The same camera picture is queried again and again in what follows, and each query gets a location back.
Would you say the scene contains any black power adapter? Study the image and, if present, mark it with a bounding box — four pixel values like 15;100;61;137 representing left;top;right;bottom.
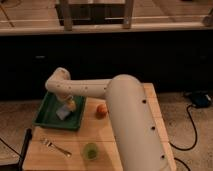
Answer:
189;92;212;108

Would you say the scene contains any orange fruit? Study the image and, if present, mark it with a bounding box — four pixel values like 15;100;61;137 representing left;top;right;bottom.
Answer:
96;104;107;119

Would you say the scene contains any silver metal fork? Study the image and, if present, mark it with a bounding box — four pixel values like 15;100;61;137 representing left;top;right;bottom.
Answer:
40;138;72;157

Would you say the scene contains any wooden frame right post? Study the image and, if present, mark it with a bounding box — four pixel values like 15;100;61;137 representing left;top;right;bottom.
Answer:
123;0;134;29

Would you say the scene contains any wooden frame left post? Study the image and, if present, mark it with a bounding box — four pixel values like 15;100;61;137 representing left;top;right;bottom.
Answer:
59;0;72;31

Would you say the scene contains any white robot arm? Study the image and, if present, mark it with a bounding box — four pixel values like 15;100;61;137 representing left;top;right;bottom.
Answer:
45;67;172;171

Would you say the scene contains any green plastic tray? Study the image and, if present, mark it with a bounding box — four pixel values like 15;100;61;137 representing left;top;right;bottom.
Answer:
33;92;86;131

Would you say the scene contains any blue-grey sponge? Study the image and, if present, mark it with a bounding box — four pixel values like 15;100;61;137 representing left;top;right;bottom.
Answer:
56;106;71;120

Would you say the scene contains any green plastic cup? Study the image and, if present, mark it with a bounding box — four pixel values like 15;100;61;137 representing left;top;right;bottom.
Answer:
82;143;98;160

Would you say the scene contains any black cable on floor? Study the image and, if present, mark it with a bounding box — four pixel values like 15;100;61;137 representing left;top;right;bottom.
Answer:
168;103;199;152

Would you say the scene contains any wooden frame post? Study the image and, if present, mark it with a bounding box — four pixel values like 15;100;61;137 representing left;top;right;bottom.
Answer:
123;0;134;29
59;0;72;31

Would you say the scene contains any black pole beside table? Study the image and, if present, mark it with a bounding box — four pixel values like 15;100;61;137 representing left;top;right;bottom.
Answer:
17;128;32;171

